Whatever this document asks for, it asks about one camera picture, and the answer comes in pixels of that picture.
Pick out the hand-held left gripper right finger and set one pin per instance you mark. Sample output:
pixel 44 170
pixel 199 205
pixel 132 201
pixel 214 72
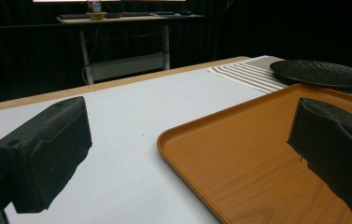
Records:
pixel 335 140

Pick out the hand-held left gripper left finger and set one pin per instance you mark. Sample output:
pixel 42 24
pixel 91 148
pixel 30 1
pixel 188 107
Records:
pixel 49 149

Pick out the black textured plate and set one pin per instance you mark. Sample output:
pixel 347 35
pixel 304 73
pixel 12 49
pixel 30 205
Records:
pixel 320 73

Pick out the orange wooden tray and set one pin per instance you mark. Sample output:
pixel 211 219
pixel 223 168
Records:
pixel 257 155

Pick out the striped grey placemat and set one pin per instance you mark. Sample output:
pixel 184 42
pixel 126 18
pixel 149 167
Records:
pixel 251 74

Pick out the background desk with metal legs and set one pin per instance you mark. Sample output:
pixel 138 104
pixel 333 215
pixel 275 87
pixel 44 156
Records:
pixel 127 43

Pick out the tan bowl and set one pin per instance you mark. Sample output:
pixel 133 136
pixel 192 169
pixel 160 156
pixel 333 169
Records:
pixel 96 15

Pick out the clear bottle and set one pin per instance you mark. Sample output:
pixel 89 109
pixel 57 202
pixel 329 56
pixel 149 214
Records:
pixel 96 5

